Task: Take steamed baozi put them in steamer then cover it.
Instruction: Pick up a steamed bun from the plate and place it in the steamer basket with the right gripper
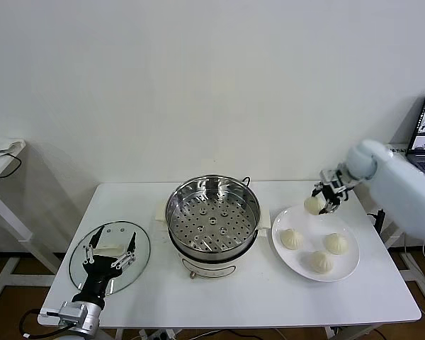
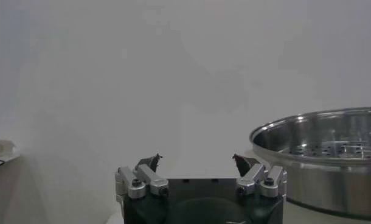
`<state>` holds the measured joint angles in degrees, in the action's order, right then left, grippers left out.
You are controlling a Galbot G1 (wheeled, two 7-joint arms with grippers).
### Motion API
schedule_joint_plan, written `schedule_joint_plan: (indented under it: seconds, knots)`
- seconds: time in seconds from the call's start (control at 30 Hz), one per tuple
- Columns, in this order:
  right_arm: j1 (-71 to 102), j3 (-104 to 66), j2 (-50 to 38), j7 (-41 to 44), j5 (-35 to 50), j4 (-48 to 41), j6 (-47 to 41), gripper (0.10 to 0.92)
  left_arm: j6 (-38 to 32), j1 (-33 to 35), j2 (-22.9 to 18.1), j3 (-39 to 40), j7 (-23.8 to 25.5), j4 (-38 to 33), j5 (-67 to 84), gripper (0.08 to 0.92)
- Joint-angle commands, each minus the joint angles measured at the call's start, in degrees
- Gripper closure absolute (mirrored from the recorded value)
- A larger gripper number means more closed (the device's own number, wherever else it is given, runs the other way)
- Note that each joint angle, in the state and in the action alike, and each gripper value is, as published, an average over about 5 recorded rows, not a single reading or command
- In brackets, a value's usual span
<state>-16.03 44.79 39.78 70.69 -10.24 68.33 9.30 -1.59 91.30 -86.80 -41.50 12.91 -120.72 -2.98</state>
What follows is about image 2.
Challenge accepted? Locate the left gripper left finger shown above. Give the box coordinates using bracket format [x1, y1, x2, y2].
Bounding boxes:
[114, 153, 170, 200]

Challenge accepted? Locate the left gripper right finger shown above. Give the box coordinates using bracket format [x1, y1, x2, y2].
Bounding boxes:
[232, 153, 288, 198]

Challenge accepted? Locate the stainless steel steamer basket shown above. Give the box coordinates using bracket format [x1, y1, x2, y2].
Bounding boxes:
[249, 106, 371, 222]

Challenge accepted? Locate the white side table with cloth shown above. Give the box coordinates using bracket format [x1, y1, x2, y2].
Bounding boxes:
[0, 153, 22, 171]

